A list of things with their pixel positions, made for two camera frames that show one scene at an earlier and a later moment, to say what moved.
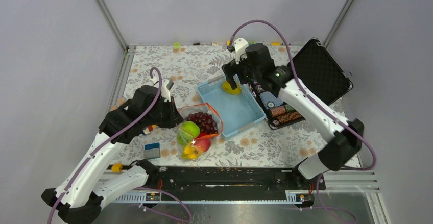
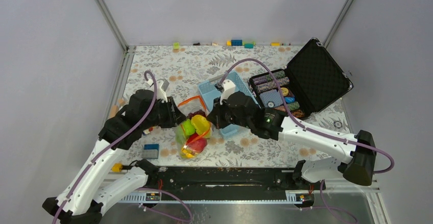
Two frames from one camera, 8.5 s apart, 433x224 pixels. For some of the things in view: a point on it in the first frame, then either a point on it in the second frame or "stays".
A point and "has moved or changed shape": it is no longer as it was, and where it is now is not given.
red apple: [202, 144] has moved or changed shape
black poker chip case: [317, 69] stays
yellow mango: [226, 88] has moved or changed shape
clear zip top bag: [198, 125] has moved or changed shape
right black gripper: [232, 69] → [216, 116]
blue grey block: [152, 151] stays
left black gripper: [173, 119] stays
